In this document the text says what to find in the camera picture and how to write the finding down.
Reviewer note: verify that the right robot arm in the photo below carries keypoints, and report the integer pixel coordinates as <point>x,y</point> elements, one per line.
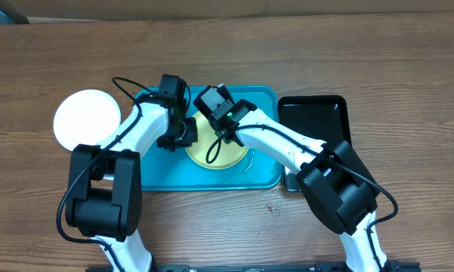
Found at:
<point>337,186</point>

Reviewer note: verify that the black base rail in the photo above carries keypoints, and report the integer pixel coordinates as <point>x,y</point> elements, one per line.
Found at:
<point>329,266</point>

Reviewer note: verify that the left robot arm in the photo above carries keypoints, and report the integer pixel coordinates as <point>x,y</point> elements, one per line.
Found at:
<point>103,202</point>

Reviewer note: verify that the dark object top left corner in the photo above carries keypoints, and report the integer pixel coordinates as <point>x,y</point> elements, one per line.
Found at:
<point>10,14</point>

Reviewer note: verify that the teal plastic tray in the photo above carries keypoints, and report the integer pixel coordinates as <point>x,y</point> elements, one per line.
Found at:
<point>163,170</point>

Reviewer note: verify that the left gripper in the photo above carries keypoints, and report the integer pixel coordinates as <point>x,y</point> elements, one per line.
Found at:
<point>192,137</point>

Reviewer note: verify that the white plate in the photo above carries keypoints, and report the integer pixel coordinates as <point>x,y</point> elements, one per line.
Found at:
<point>86,117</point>

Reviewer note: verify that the black water tray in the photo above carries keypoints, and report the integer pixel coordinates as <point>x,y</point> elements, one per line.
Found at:
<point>323,117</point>

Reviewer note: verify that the yellow-green plate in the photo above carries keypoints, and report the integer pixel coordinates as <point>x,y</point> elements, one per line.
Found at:
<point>229,154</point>

